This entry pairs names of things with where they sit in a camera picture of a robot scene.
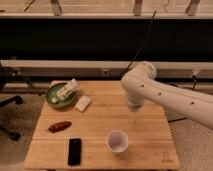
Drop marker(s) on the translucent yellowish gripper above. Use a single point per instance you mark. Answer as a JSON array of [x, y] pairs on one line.
[[134, 114]]

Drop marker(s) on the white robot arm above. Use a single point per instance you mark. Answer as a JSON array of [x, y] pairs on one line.
[[139, 84]]

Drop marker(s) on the white rectangular sponge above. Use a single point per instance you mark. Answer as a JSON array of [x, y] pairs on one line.
[[83, 103]]

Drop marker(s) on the black smartphone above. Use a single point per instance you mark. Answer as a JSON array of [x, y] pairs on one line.
[[74, 152]]

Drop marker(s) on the white block in bowl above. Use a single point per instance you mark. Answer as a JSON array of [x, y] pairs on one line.
[[66, 90]]

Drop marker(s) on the red sausage toy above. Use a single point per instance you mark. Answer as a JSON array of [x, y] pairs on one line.
[[59, 126]]

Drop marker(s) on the green bowl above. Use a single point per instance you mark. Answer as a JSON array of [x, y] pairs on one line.
[[54, 101]]

